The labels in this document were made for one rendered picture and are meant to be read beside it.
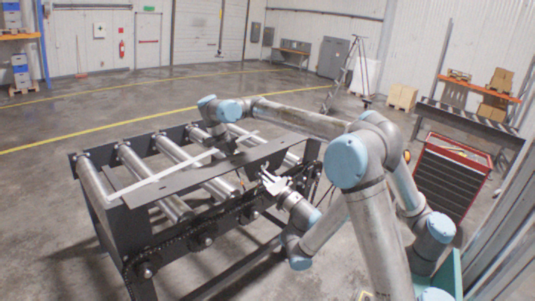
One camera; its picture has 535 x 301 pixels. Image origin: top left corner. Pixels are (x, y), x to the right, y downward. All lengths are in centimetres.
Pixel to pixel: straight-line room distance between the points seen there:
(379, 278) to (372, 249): 8
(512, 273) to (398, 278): 41
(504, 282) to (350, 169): 65
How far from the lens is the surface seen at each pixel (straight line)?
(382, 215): 62
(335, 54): 1136
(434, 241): 129
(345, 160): 58
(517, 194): 113
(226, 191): 133
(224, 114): 97
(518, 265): 96
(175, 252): 118
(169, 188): 90
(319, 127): 81
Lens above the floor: 169
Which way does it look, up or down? 26 degrees down
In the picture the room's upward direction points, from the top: 7 degrees clockwise
